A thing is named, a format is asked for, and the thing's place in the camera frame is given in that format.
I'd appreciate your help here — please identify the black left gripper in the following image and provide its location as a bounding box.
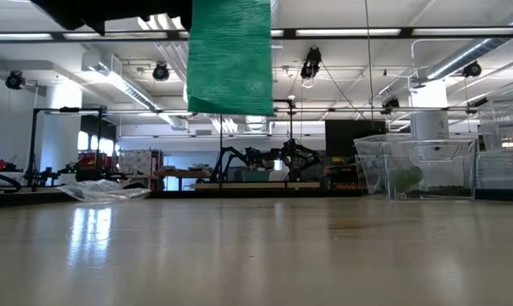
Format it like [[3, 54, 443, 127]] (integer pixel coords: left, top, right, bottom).
[[83, 0, 193, 36]]

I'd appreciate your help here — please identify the white patterned box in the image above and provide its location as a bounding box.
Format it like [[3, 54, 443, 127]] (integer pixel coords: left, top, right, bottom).
[[118, 149, 163, 175]]

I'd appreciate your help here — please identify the red tool cart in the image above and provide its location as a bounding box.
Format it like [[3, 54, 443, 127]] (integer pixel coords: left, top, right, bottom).
[[76, 151, 115, 171]]

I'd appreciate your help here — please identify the wooden station table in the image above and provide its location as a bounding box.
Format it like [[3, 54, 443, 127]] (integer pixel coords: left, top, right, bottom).
[[194, 181, 322, 190]]

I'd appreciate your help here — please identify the teal box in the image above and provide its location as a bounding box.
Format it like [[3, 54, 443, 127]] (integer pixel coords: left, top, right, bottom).
[[240, 169, 271, 183]]

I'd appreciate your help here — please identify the person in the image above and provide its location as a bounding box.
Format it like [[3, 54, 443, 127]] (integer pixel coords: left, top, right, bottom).
[[264, 157, 290, 182]]

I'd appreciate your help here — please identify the clear plastic bin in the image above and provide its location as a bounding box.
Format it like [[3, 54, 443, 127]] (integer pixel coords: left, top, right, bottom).
[[352, 134, 410, 195]]

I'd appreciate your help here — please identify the clear plastic zip bag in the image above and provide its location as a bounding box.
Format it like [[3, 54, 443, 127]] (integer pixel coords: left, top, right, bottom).
[[379, 139, 478, 201]]

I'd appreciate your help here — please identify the stack of clear boxes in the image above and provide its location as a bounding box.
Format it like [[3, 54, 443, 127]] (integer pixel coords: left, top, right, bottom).
[[476, 98, 513, 190]]

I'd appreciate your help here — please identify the black ceiling-hung camera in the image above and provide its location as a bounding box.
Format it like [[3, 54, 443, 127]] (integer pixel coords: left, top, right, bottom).
[[462, 60, 483, 79], [299, 46, 323, 81], [151, 61, 171, 82], [381, 96, 401, 116], [4, 70, 26, 91]]

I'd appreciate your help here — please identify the white ceiling duct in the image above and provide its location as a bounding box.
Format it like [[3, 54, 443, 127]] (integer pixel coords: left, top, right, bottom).
[[80, 49, 189, 131]]

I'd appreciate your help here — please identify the black station frame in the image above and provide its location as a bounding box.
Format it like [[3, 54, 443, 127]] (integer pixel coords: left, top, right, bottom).
[[26, 105, 109, 188], [219, 97, 295, 184]]

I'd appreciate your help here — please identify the black table frame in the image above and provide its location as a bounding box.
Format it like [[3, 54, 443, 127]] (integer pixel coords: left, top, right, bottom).
[[0, 188, 513, 209]]

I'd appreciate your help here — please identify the thin hanging cable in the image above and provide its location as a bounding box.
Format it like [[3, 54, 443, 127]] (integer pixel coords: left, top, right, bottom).
[[363, 0, 375, 128]]

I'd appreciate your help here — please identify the black wall screen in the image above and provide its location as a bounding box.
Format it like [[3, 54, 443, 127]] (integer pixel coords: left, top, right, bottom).
[[324, 119, 387, 158]]

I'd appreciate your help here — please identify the black overhead rail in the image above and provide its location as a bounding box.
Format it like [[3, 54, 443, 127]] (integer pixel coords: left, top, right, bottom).
[[0, 25, 513, 42]]

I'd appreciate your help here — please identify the silver ventilation duct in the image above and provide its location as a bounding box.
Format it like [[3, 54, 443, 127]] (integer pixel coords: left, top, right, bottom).
[[425, 10, 513, 82]]

